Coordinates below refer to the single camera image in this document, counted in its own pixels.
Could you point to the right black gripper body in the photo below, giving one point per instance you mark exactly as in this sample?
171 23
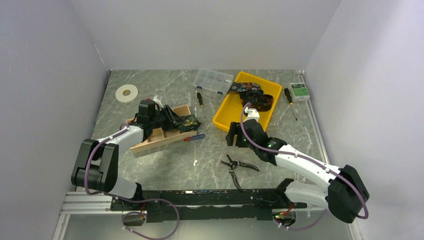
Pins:
241 142

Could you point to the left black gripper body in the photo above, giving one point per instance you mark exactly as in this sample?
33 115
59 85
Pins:
164 119

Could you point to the wooden compartment box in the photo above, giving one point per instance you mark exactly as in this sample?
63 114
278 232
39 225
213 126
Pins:
153 138

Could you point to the blue yellow floral tie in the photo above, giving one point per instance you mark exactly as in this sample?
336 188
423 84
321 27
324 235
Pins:
188 123

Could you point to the red blue screwdriver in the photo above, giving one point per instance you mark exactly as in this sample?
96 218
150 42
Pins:
195 137

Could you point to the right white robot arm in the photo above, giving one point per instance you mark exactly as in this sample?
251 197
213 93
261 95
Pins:
337 189

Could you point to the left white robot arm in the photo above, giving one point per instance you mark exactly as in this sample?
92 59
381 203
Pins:
96 167

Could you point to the yellow plastic tray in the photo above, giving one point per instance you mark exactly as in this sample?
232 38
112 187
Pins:
231 108

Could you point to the dark orange floral tie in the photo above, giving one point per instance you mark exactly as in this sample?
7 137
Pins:
250 92

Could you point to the black yellow screwdriver right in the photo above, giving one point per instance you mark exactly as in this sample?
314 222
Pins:
288 96

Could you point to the black yellow screwdriver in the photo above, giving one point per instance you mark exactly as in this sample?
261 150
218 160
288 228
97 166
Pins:
288 96
200 101

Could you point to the black yellow screwdriver left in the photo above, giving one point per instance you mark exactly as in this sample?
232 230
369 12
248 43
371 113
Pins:
200 101

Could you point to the white green electronic box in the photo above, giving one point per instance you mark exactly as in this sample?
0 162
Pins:
299 92

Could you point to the clear plastic organizer box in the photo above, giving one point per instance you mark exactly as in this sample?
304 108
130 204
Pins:
213 80

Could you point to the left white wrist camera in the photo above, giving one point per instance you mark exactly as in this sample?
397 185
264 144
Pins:
158 101

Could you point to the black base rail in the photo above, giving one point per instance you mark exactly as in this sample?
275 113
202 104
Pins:
167 205

